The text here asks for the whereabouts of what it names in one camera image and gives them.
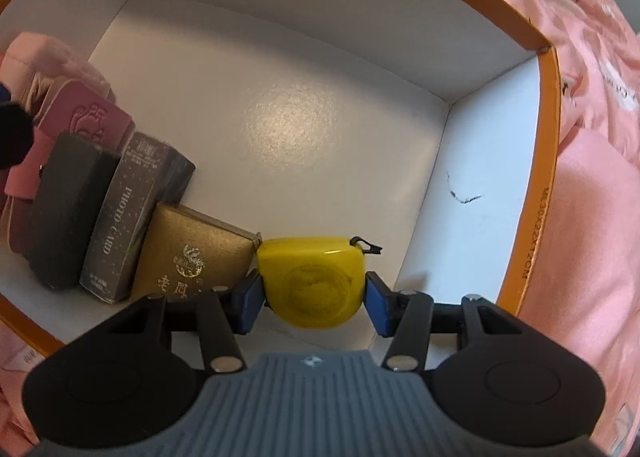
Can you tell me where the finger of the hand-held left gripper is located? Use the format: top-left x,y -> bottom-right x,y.
0,81 -> 36,171

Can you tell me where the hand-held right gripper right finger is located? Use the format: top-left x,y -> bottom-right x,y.
364,273 -> 521,372

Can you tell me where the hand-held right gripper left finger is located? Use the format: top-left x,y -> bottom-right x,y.
112,271 -> 264,373

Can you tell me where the yellow tape measure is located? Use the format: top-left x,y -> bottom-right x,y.
256,235 -> 385,329

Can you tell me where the pink card wallet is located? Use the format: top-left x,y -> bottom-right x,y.
0,80 -> 136,254

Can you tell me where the gold box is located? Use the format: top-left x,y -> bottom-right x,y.
130,203 -> 264,303

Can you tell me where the dark grey box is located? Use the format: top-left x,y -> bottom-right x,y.
25,131 -> 122,291

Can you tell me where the grey speckled card box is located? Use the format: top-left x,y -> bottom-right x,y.
80,132 -> 197,306

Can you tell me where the orange cardboard box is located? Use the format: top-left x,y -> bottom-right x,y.
0,0 -> 559,360

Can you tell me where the pink printed blanket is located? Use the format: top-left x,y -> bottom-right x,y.
0,0 -> 640,457

